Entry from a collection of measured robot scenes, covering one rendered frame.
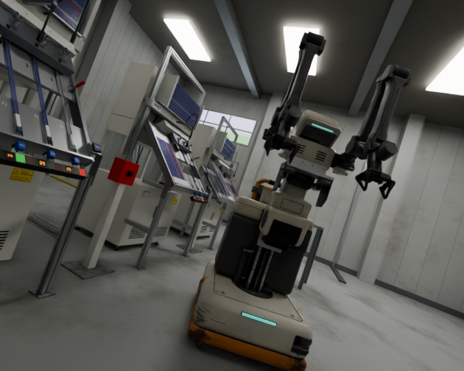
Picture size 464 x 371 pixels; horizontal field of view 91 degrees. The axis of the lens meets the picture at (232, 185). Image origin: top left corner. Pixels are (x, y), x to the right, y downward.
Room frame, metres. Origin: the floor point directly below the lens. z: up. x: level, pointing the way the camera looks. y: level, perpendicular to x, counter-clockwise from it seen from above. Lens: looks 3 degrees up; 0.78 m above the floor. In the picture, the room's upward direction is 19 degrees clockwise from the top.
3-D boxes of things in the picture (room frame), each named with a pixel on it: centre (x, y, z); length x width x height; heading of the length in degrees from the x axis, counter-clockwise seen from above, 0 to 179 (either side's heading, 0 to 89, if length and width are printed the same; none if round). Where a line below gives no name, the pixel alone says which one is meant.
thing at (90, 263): (1.58, 0.74, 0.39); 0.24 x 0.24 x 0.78; 70
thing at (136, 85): (2.54, 1.25, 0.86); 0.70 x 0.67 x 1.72; 160
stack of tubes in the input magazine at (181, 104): (2.43, 0.80, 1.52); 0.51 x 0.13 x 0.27; 160
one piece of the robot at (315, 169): (1.20, -0.35, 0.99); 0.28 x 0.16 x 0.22; 92
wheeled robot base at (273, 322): (1.49, -0.34, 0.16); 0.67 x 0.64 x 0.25; 2
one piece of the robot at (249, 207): (1.58, -0.33, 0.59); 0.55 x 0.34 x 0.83; 92
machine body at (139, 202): (2.42, 0.93, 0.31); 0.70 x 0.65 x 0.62; 160
